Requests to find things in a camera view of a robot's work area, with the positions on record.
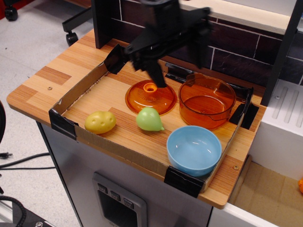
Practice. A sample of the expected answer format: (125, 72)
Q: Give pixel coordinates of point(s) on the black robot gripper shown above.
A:
(167, 29)

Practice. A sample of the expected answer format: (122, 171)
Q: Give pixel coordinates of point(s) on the green plastic pear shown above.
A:
(148, 119)

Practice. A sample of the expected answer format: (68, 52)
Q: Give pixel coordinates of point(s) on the light blue bowl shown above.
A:
(193, 150)

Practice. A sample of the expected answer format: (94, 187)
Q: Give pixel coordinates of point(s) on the orange transparent pot lid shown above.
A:
(147, 94)

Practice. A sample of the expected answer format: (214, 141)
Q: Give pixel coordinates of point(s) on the orange transparent pot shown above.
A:
(205, 101)

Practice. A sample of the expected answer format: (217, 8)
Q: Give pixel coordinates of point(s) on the cardboard fence with black tape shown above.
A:
(146, 151)

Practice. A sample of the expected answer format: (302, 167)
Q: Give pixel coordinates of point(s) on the yellow plastic potato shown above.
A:
(100, 122)

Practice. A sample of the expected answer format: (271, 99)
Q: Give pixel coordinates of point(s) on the black office chair base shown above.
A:
(74, 22)

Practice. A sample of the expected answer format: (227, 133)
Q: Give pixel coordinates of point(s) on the grey toy oven panel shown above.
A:
(119, 206)

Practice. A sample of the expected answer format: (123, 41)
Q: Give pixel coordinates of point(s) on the white toy sink counter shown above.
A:
(267, 192)

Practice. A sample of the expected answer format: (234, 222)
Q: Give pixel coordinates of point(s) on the black chair caster wheel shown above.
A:
(11, 13)

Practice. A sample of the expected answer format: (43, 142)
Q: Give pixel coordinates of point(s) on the orange toy in sink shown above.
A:
(300, 185)

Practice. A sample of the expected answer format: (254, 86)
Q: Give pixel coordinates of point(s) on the dark vertical shelf post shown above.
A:
(283, 52)

